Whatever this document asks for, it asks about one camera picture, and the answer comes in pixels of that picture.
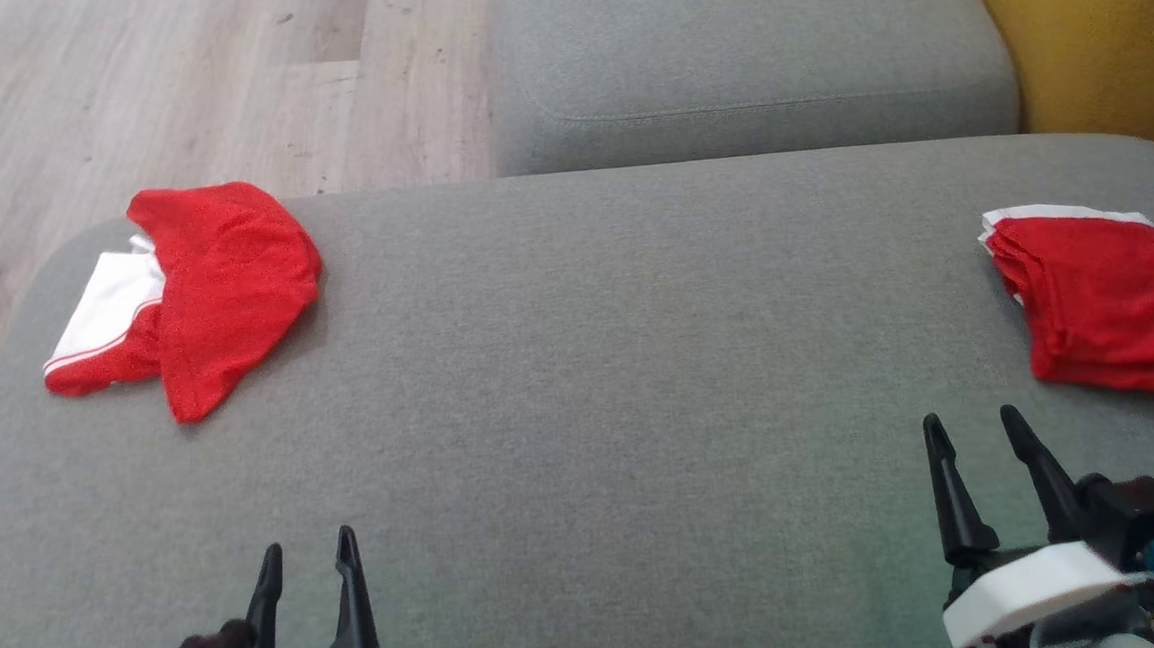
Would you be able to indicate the grey sofa seat cushion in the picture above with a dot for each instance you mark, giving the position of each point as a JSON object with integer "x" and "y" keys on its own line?
{"x": 740, "y": 43}

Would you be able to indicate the wide yellow sofa backrest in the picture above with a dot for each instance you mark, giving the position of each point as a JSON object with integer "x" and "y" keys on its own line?
{"x": 1110, "y": 31}

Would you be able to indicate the red white garment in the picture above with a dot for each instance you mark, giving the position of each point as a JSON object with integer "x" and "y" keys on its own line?
{"x": 223, "y": 275}

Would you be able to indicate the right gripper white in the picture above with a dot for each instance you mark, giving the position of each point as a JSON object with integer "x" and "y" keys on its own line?
{"x": 1034, "y": 592}

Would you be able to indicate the large grey sofa ottoman cushion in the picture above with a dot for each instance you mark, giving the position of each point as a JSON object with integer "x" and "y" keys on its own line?
{"x": 589, "y": 363}

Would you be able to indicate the red white shorts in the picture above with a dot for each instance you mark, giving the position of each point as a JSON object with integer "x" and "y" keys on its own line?
{"x": 1107, "y": 302}

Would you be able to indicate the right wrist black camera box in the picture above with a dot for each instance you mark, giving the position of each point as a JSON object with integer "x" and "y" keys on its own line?
{"x": 1140, "y": 520}

